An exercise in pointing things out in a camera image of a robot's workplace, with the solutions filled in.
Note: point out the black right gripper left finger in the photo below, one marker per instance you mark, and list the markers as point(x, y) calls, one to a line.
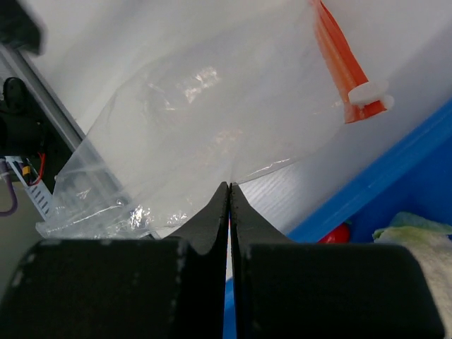
point(111, 288)

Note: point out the white slotted cable duct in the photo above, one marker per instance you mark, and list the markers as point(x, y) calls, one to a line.
point(39, 194)

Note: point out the red chili pepper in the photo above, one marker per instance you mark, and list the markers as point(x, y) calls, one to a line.
point(340, 235)

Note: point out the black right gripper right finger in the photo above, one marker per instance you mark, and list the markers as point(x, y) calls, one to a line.
point(285, 289)

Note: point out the white cauliflower with leaves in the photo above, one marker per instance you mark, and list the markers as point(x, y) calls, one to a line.
point(429, 243)

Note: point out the aluminium frame rail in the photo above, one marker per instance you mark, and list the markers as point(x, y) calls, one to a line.
point(34, 122)

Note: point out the clear zip top bag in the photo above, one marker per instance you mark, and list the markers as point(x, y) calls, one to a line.
point(252, 87)

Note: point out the blue plastic bin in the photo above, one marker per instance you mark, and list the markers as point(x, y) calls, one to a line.
point(414, 176)

